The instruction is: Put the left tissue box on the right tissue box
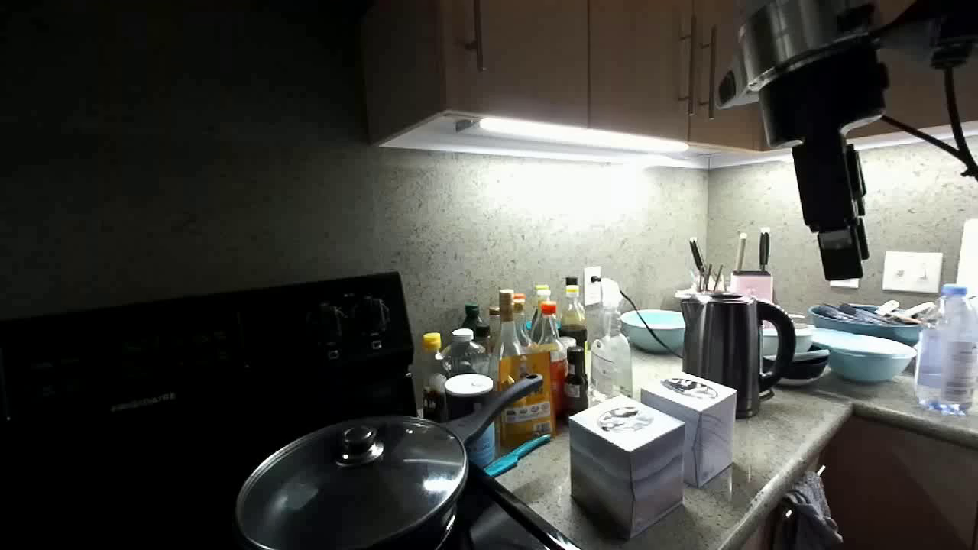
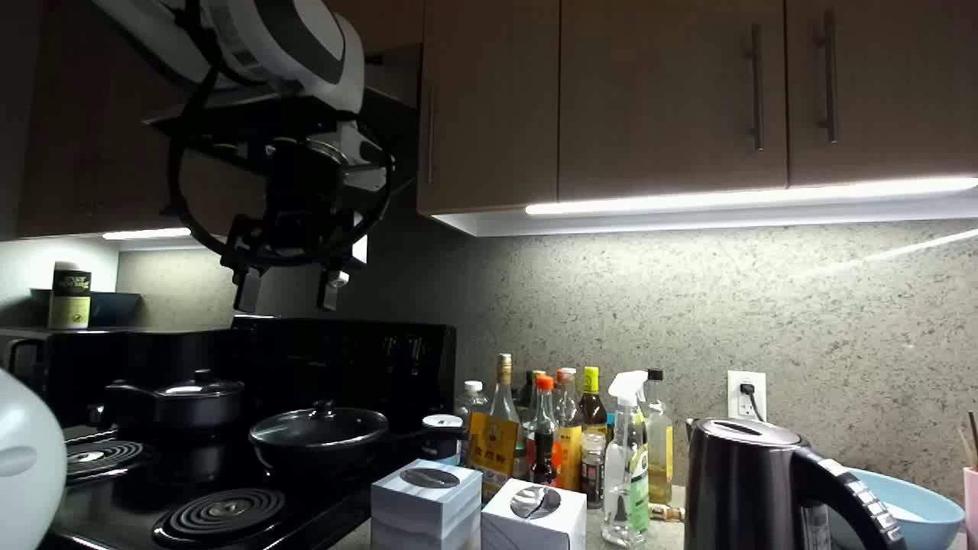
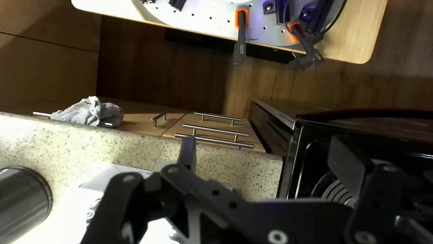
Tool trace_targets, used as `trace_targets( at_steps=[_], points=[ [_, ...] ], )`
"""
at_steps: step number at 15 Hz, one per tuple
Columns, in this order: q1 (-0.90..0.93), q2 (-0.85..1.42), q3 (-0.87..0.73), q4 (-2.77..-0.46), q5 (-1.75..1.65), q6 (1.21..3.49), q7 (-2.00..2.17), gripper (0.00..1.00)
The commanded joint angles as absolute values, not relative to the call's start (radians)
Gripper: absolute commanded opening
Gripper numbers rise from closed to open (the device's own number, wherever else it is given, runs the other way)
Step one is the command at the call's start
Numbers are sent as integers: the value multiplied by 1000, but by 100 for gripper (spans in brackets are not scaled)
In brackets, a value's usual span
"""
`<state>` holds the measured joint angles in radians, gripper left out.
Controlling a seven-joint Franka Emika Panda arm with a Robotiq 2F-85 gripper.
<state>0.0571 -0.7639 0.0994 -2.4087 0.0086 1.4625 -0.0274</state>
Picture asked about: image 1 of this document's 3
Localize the black charger cable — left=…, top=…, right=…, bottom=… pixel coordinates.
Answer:
left=618, top=287, right=682, bottom=359

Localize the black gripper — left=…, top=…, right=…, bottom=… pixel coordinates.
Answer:
left=758, top=37, right=894, bottom=284

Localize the glass pan lid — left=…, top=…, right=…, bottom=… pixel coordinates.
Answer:
left=238, top=414, right=470, bottom=550

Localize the wooden wall cabinet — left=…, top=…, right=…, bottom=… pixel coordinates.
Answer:
left=361, top=0, right=978, bottom=170

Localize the orange sauce bottle red cap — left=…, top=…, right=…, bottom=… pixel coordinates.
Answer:
left=530, top=301, right=571, bottom=424

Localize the yellow capped dark bottle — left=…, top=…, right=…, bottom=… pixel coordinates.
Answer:
left=409, top=329, right=451, bottom=423

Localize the clear plastic water bottle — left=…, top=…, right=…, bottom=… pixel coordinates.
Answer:
left=915, top=284, right=978, bottom=419

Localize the blue serving dish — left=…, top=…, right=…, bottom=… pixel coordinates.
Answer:
left=807, top=301, right=935, bottom=349

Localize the wide light blue bowl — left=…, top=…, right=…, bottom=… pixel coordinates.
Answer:
left=807, top=328, right=916, bottom=388

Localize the yellow label oil bottle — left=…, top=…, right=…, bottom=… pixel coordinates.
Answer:
left=493, top=287, right=558, bottom=453

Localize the teal utensil handle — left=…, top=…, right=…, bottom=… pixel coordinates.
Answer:
left=484, top=431, right=557, bottom=484

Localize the green glass bottle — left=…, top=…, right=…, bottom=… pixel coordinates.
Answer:
left=459, top=304, right=493, bottom=346

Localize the grey white cube tissue box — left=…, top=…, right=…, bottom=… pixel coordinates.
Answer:
left=640, top=374, right=740, bottom=489
left=564, top=394, right=689, bottom=540

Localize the clear spray bottle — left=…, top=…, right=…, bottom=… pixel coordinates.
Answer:
left=591, top=279, right=637, bottom=403

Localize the orange capped bottle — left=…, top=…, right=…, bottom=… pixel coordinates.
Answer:
left=507, top=290, right=535, bottom=346

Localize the small dark sauce bottle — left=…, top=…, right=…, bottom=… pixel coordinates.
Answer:
left=562, top=346, right=593, bottom=419

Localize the white lidded jar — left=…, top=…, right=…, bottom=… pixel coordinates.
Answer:
left=442, top=369, right=502, bottom=471

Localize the under-cabinet light strip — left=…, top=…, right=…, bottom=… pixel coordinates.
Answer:
left=470, top=113, right=698, bottom=159

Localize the black frying pan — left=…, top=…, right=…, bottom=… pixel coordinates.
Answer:
left=236, top=374, right=546, bottom=550

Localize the hanging dish towel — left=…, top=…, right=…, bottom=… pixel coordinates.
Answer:
left=788, top=469, right=846, bottom=550

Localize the clear bottle white cap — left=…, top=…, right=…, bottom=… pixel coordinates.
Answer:
left=440, top=325, right=493, bottom=380

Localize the dark small bowl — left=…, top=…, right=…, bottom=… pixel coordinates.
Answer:
left=767, top=346, right=833, bottom=388

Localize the wide white wall outlet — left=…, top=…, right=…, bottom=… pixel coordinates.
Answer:
left=881, top=248, right=944, bottom=295

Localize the black kitchen stove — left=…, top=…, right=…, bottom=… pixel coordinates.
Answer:
left=0, top=270, right=577, bottom=550

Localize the metal cabinet door handle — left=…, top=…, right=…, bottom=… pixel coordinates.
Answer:
left=702, top=25, right=722, bottom=116
left=680, top=12, right=702, bottom=116
left=463, top=0, right=487, bottom=73

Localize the dark bottle white cap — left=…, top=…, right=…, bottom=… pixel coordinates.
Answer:
left=557, top=274, right=591, bottom=349

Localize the black steel electric kettle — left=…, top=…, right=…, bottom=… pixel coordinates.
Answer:
left=674, top=287, right=802, bottom=423

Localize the white object at wall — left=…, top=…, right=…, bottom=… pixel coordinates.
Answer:
left=956, top=216, right=978, bottom=301

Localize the pink knife block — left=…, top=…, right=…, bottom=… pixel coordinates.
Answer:
left=729, top=270, right=777, bottom=305

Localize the chrome lower cabinet handle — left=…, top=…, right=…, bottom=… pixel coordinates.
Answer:
left=767, top=499, right=803, bottom=550

